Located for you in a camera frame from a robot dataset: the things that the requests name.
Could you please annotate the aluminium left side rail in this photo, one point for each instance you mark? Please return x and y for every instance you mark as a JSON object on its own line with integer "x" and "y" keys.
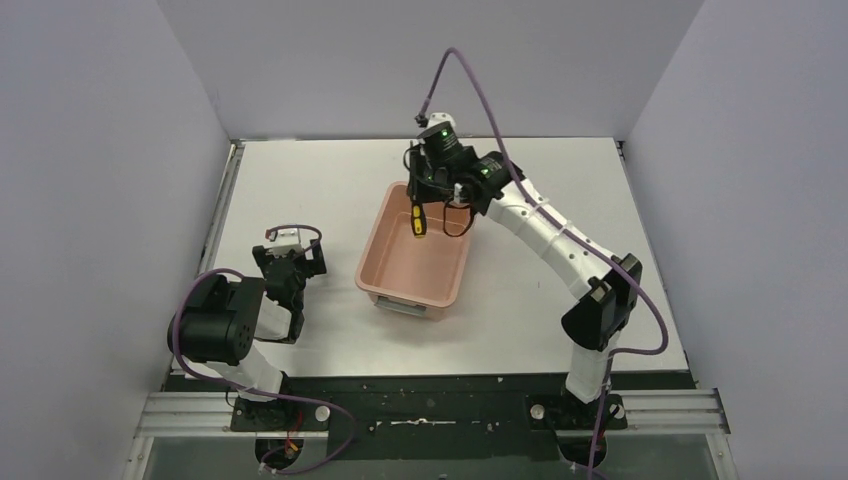
{"x": 223, "y": 198}

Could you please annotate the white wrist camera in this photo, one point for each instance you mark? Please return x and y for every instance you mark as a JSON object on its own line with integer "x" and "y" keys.
{"x": 286, "y": 238}
{"x": 438, "y": 118}

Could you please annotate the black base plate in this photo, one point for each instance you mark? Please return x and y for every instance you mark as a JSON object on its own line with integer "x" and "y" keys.
{"x": 426, "y": 418}

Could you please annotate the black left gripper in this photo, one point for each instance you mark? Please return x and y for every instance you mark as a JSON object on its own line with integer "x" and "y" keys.
{"x": 291, "y": 266}

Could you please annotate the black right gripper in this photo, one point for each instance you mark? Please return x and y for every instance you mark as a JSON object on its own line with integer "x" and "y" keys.
{"x": 428, "y": 182}

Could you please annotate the pink plastic bin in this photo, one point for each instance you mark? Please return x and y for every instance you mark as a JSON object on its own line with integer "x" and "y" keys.
{"x": 416, "y": 276}

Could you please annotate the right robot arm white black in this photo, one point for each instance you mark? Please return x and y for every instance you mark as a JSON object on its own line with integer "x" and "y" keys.
{"x": 595, "y": 280}

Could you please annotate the yellow black screwdriver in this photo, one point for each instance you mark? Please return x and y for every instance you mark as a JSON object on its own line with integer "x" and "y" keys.
{"x": 418, "y": 220}

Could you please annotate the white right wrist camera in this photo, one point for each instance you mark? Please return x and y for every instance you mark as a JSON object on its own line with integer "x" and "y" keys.
{"x": 438, "y": 118}

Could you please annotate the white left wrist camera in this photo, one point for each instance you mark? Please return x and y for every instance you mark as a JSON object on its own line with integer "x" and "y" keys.
{"x": 286, "y": 238}

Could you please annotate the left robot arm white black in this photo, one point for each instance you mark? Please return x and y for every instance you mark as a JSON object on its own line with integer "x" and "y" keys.
{"x": 225, "y": 313}

